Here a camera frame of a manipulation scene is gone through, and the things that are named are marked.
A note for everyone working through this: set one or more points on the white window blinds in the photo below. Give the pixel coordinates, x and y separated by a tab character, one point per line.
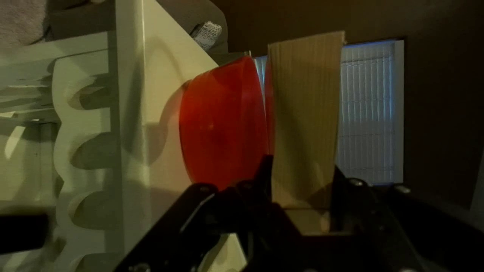
368	111

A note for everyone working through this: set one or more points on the orange plastic bowl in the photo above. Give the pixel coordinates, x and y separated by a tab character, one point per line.
221	126

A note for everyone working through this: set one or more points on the white lattice shelf unit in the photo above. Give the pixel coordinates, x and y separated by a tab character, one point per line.
141	100

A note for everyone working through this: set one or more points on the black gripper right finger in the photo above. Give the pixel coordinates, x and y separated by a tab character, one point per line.
341	202

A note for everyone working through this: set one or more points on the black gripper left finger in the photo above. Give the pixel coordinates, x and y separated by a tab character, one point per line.
265	179

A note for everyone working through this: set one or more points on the small white paper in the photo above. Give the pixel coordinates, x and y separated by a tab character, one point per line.
206	35

